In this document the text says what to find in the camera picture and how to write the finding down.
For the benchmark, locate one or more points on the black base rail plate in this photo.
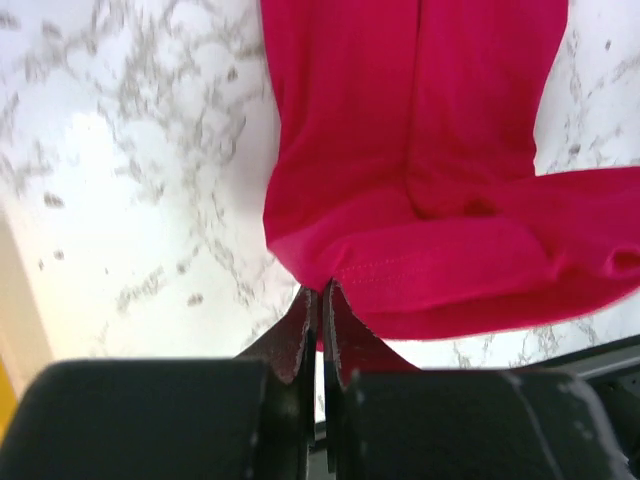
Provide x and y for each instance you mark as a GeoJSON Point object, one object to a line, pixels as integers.
{"type": "Point", "coordinates": [612, 370]}

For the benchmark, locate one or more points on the magenta red t shirt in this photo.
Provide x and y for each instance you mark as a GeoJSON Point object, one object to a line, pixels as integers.
{"type": "Point", "coordinates": [451, 169]}

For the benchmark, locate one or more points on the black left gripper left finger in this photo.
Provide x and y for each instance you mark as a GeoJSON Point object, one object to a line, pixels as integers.
{"type": "Point", "coordinates": [246, 417]}

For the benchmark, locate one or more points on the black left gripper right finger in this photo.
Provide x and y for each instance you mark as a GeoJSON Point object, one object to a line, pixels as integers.
{"type": "Point", "coordinates": [388, 419]}

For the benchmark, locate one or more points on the yellow plastic bin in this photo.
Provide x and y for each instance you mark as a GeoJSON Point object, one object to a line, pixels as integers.
{"type": "Point", "coordinates": [9, 398]}

